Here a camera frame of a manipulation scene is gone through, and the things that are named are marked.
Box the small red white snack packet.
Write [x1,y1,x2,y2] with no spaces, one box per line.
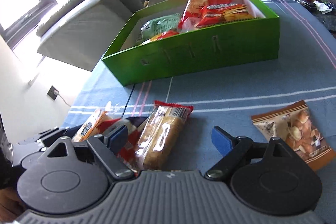
[98,117,148,176]

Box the orange blue bread packet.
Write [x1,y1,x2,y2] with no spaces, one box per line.
[72,101,112,142]

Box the long bread red-end wrapper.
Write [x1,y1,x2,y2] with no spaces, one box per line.
[134,101,194,170]

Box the brown white pastry bag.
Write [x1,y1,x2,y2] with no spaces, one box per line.
[251,100,335,171]

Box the red yellow striped snack bag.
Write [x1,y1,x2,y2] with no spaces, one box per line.
[141,30,179,45]

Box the red chips bag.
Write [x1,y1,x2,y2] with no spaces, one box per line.
[195,3,255,28]

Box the green garlic snack bag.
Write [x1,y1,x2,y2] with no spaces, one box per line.
[136,13,182,44]

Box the large red transparent snack bag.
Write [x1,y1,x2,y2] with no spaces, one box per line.
[177,0,233,32]

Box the blue plaid tablecloth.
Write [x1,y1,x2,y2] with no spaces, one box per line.
[64,0,335,223]

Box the grey sofa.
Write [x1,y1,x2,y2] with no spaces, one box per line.
[36,0,145,72]

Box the green cardboard box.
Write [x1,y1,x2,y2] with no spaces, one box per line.
[102,0,280,86]

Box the wall socket with plug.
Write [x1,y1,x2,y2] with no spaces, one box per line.
[47,86,70,107]

